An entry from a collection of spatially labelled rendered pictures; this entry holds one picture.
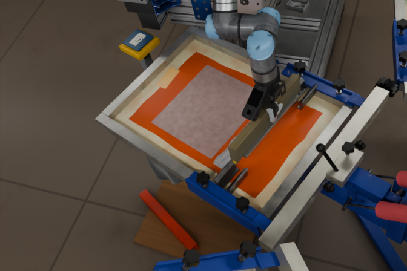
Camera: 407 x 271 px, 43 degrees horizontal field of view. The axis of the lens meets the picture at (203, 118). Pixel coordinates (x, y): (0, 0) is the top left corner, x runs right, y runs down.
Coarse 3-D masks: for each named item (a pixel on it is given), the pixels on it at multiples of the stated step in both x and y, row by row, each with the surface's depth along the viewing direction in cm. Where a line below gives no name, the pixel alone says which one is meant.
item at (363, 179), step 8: (360, 168) 160; (352, 176) 159; (360, 176) 158; (368, 176) 158; (352, 184) 158; (360, 184) 156; (368, 184) 156; (376, 184) 156; (384, 184) 155; (360, 192) 158; (368, 192) 155; (376, 192) 154; (384, 192) 154; (376, 200) 155
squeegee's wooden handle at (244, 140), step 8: (288, 80) 173; (296, 80) 173; (288, 88) 171; (296, 88) 176; (280, 96) 169; (288, 96) 173; (264, 112) 167; (256, 120) 165; (264, 120) 167; (248, 128) 164; (256, 128) 165; (264, 128) 170; (240, 136) 163; (248, 136) 163; (256, 136) 168; (232, 144) 162; (240, 144) 161; (248, 144) 166; (232, 152) 163; (240, 152) 164
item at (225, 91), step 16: (192, 64) 211; (208, 64) 209; (176, 80) 207; (192, 80) 206; (208, 80) 204; (224, 80) 203; (240, 80) 201; (192, 96) 201; (208, 96) 199; (224, 96) 198; (240, 96) 196; (224, 112) 193; (240, 112) 192; (288, 112) 188; (304, 112) 187; (320, 112) 185; (272, 128) 185; (288, 128) 184; (304, 128) 183; (288, 144) 180
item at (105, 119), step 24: (168, 48) 214; (216, 48) 213; (240, 48) 206; (144, 72) 208; (120, 96) 203; (96, 120) 198; (336, 120) 178; (144, 144) 187; (168, 168) 180; (288, 192) 165
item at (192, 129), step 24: (168, 96) 203; (144, 120) 198; (168, 120) 196; (192, 120) 194; (216, 120) 192; (192, 144) 187; (216, 144) 185; (264, 144) 182; (216, 168) 179; (240, 168) 178; (264, 168) 176
